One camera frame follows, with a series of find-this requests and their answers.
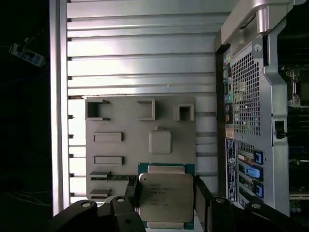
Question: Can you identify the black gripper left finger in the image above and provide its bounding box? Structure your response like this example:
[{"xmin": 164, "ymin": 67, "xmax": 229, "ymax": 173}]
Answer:
[{"xmin": 48, "ymin": 176, "xmax": 145, "ymax": 232}]

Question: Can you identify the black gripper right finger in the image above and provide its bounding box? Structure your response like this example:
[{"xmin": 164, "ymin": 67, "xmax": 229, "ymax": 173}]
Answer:
[{"xmin": 194, "ymin": 175, "xmax": 309, "ymax": 232}]

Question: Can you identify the silver CPU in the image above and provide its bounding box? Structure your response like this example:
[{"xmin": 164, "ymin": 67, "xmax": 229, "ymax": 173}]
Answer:
[{"xmin": 135, "ymin": 163, "xmax": 196, "ymax": 229}]

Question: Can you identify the green RAM stick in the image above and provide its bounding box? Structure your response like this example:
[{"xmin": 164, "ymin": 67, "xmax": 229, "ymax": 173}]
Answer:
[{"xmin": 90, "ymin": 174, "xmax": 136, "ymax": 181}]

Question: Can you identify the blue card clip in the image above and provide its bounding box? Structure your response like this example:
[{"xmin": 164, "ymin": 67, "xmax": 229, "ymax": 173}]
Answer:
[
  {"xmin": 253, "ymin": 149, "xmax": 264, "ymax": 165},
  {"xmin": 254, "ymin": 182, "xmax": 264, "ymax": 198},
  {"xmin": 243, "ymin": 165, "xmax": 264, "ymax": 180}
]

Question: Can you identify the dark rear label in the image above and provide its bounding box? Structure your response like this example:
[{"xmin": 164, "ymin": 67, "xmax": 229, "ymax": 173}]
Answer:
[{"xmin": 225, "ymin": 138, "xmax": 237, "ymax": 202}]

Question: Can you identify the gray parts rack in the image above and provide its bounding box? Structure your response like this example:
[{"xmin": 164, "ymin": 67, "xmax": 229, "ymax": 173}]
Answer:
[{"xmin": 84, "ymin": 96, "xmax": 197, "ymax": 202}]

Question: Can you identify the green motherboard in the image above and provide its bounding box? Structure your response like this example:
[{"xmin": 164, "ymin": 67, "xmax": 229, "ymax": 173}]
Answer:
[{"xmin": 277, "ymin": 64, "xmax": 309, "ymax": 214}]

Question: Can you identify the black case latch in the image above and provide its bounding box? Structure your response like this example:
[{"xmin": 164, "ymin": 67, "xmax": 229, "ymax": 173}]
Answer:
[{"xmin": 274, "ymin": 120, "xmax": 288, "ymax": 140}]

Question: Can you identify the open black PC case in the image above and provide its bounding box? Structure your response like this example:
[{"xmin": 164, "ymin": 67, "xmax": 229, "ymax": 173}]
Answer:
[{"xmin": 214, "ymin": 0, "xmax": 309, "ymax": 218}]

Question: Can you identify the white power strip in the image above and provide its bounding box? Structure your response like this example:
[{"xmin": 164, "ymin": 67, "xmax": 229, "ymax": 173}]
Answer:
[{"xmin": 9, "ymin": 42, "xmax": 47, "ymax": 68}]

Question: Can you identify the white case handle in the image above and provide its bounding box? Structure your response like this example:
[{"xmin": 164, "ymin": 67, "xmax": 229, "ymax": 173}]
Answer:
[{"xmin": 221, "ymin": 0, "xmax": 286, "ymax": 47}]

